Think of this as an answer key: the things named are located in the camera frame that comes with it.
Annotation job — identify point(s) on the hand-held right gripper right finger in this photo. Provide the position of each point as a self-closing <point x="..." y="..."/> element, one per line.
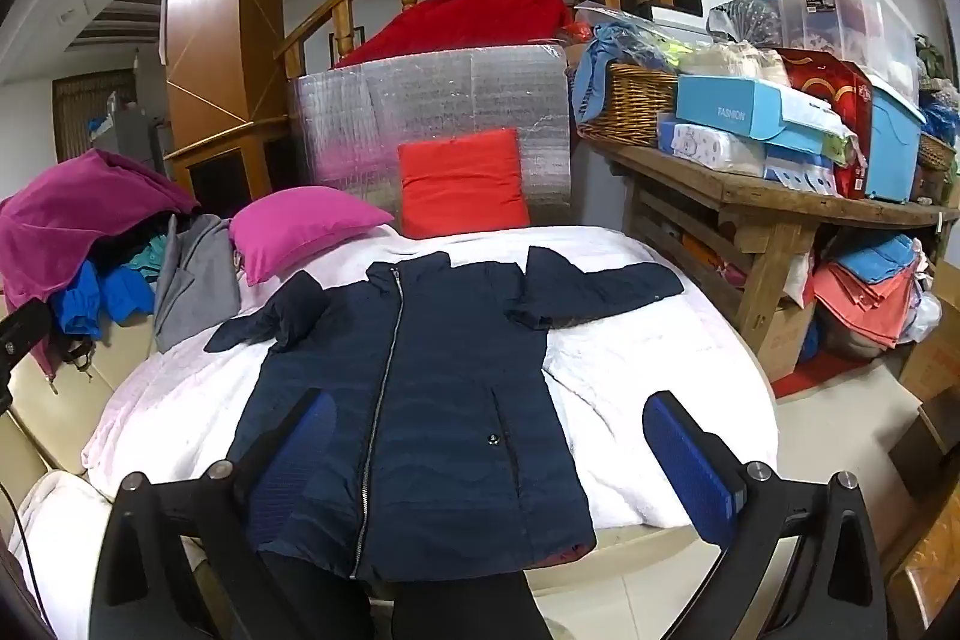
<point x="690" y="467"/>

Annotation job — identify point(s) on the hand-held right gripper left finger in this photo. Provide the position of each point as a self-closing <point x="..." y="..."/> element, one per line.
<point x="309" y="424"/>

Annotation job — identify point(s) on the navy blue padded jacket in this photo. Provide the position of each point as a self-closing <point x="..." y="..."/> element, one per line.
<point x="435" y="422"/>

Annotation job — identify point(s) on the bright blue garment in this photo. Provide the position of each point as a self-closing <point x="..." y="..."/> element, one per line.
<point x="82" y="302"/>

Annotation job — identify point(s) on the beige sofa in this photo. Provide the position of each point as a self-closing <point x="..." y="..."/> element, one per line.
<point x="60" y="407"/>

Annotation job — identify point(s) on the white quilted blanket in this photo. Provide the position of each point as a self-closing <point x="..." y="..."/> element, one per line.
<point x="637" y="370"/>

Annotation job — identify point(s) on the magenta garment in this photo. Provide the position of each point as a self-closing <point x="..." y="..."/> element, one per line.
<point x="67" y="212"/>

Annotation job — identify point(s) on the teal garment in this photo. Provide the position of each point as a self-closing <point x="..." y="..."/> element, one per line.
<point x="146" y="261"/>

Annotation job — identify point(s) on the brown cardboard box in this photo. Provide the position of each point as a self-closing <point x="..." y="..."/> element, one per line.
<point x="787" y="332"/>

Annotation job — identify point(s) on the grey blazer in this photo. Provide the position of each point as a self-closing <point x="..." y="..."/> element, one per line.
<point x="195" y="280"/>

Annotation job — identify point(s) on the pink pillow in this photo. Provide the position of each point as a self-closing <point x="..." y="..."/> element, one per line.
<point x="300" y="231"/>

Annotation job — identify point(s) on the grey cabinet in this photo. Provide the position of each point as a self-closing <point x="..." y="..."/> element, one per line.
<point x="131" y="141"/>

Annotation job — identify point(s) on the person's black pants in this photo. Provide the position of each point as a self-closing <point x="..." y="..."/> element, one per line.
<point x="450" y="610"/>

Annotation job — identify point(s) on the stack of folded towels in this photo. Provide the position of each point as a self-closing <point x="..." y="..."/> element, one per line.
<point x="862" y="302"/>

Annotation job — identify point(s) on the wooden side table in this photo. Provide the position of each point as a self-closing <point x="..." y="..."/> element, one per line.
<point x="750" y="197"/>

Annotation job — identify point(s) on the white plastic bag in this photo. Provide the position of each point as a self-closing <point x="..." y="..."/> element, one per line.
<point x="922" y="317"/>

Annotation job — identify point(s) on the red pillow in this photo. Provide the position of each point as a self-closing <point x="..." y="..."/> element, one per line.
<point x="461" y="183"/>

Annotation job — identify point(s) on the white tissue pack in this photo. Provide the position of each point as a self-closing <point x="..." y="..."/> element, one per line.
<point x="799" y="171"/>
<point x="712" y="149"/>

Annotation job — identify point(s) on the light blue cardboard box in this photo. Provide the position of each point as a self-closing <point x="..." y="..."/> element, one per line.
<point x="720" y="111"/>

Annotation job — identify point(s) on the silver foil insulation mat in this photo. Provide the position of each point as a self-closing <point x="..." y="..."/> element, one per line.
<point x="450" y="93"/>

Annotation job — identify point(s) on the wooden pillar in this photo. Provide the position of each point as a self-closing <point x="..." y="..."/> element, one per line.
<point x="217" y="10"/>

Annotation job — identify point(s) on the blue plastic bin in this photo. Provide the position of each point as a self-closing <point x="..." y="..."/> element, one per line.
<point x="892" y="145"/>

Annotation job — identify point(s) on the small wicker basket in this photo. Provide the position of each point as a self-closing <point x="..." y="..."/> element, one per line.
<point x="936" y="153"/>

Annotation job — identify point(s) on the red gift box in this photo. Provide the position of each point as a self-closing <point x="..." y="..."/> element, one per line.
<point x="825" y="78"/>

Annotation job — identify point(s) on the light blue cloth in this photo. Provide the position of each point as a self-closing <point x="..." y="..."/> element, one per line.
<point x="600" y="55"/>

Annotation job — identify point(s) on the red cloth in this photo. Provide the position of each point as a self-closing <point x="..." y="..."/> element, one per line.
<point x="480" y="14"/>

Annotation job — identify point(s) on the grey patterned plastic bag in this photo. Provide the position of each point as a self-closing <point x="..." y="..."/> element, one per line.
<point x="746" y="19"/>

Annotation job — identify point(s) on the clear plastic storage box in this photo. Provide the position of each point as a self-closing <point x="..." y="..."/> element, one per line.
<point x="862" y="18"/>

